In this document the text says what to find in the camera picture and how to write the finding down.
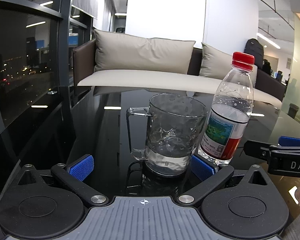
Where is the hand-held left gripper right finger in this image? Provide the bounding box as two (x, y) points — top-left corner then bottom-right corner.
(177, 154), (274, 207)

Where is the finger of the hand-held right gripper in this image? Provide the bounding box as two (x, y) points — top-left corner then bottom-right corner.
(278, 136), (300, 147)
(244, 139), (300, 160)

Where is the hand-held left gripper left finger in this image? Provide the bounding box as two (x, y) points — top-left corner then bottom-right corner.
(11, 154), (109, 207)

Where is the clear plastic water bottle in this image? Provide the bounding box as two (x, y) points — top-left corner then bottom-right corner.
(198, 65), (255, 166)

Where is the clear glass mug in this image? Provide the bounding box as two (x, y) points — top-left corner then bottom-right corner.
(126, 93), (209, 178)

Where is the red bottle cap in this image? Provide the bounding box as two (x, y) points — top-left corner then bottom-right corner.
(231, 51), (255, 71)

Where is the small black trash bin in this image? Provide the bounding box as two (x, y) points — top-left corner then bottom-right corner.
(289, 103), (300, 119)

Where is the black backpack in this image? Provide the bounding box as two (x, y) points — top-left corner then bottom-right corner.
(243, 38), (265, 71)

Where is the small beige sofa cushion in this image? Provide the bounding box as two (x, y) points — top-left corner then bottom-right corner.
(199, 42), (259, 81)

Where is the brown and beige sofa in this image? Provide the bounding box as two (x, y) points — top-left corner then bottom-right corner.
(72, 29), (287, 106)

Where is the large beige sofa cushion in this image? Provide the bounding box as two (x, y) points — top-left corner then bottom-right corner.
(93, 29), (196, 75)

